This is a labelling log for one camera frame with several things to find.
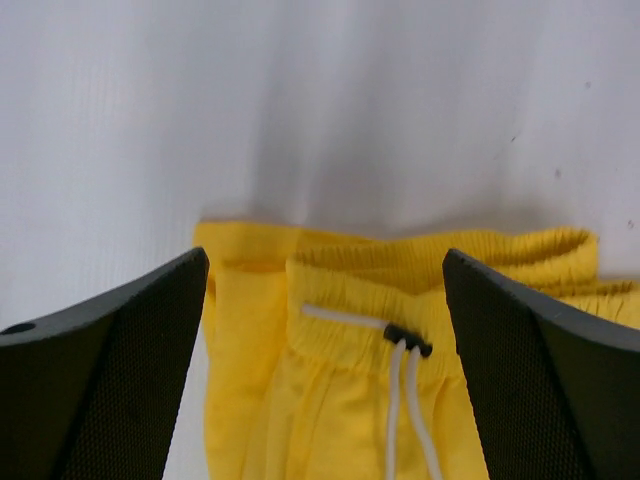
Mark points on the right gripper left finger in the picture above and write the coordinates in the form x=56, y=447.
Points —
x=93, y=391

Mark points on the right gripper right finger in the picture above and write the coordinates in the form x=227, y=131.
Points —
x=554, y=390

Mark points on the yellow shorts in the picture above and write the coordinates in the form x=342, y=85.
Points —
x=333, y=356

